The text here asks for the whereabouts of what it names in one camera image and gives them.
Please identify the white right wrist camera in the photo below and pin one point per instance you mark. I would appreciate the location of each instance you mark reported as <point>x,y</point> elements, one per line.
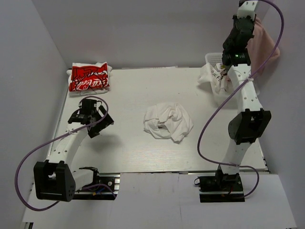
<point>247,8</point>

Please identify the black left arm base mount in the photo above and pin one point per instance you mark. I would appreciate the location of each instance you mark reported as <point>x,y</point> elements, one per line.
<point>102,188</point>

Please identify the white t-shirt black graphic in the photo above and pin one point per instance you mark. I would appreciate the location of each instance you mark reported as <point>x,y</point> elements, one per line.
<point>167,121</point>

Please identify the folded red coca-cola t-shirt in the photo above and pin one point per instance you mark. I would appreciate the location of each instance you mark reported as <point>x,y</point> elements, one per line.
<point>88,79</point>

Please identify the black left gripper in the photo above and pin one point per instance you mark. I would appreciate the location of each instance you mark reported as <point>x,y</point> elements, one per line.
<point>96,122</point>

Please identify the pink t-shirt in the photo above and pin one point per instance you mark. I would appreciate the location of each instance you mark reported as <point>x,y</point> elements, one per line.
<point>260,47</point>

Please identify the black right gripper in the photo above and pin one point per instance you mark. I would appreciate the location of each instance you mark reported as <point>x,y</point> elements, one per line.
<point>236,45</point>

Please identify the white plastic basket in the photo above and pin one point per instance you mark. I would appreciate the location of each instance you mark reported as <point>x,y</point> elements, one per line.
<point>246,97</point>

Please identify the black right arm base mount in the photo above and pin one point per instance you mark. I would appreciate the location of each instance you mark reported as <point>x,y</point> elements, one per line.
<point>220,188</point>

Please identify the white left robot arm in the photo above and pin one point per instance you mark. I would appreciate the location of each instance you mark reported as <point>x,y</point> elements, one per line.
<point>54,178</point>

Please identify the white cartoon print t-shirt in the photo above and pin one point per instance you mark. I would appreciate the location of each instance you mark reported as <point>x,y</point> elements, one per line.
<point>217,76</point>

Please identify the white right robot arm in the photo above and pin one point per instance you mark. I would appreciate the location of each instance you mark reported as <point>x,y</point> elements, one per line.
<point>252,119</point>

